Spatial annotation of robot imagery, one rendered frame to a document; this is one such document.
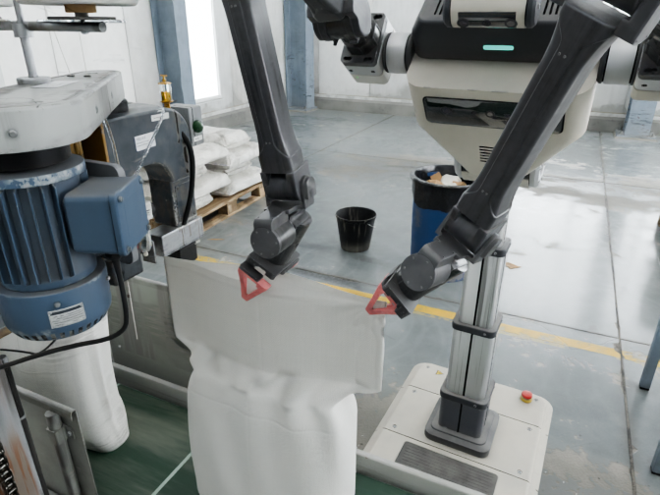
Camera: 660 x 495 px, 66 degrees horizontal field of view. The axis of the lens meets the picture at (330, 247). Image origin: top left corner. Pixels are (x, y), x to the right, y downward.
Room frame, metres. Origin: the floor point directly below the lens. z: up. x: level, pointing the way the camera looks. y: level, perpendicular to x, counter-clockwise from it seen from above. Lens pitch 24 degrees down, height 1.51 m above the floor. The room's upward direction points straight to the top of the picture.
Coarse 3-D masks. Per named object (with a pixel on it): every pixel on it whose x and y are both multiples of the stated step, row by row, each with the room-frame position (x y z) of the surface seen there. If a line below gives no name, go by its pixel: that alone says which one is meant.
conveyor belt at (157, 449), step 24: (120, 384) 1.38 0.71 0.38; (144, 408) 1.27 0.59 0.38; (168, 408) 1.27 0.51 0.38; (144, 432) 1.16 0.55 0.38; (168, 432) 1.16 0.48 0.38; (96, 456) 1.07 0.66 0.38; (120, 456) 1.07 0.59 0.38; (144, 456) 1.07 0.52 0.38; (168, 456) 1.07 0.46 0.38; (96, 480) 0.99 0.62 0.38; (120, 480) 0.99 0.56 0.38; (144, 480) 0.99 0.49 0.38; (168, 480) 0.99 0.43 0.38; (192, 480) 0.99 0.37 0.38; (360, 480) 0.99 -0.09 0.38
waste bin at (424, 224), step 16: (416, 176) 3.14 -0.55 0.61; (416, 192) 2.95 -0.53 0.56; (432, 192) 2.84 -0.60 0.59; (448, 192) 2.80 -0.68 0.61; (416, 208) 2.95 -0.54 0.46; (432, 208) 2.84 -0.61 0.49; (448, 208) 2.81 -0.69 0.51; (416, 224) 2.95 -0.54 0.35; (432, 224) 2.85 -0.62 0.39; (416, 240) 2.94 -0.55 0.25; (432, 240) 2.85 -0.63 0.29; (464, 272) 2.87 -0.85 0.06
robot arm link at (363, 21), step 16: (304, 0) 1.04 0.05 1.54; (320, 0) 1.03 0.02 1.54; (336, 0) 1.06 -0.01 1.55; (352, 0) 1.08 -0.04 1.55; (320, 16) 1.08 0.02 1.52; (336, 16) 1.07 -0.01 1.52; (352, 16) 1.08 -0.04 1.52; (368, 16) 1.14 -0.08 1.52; (320, 32) 1.13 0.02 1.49; (368, 32) 1.14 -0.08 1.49
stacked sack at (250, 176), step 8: (248, 168) 4.52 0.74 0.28; (256, 168) 4.54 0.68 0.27; (232, 176) 4.28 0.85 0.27; (240, 176) 4.30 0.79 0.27; (248, 176) 4.34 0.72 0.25; (256, 176) 4.40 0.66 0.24; (232, 184) 4.11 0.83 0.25; (240, 184) 4.18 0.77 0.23; (248, 184) 4.30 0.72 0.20; (216, 192) 4.08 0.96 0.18; (224, 192) 4.06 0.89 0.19; (232, 192) 4.08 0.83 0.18
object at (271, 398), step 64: (192, 320) 0.95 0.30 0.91; (256, 320) 0.85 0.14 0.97; (320, 320) 0.83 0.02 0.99; (384, 320) 0.79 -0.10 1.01; (192, 384) 0.89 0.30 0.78; (256, 384) 0.83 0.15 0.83; (320, 384) 0.82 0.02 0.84; (192, 448) 0.90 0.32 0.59; (256, 448) 0.80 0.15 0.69; (320, 448) 0.77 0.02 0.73
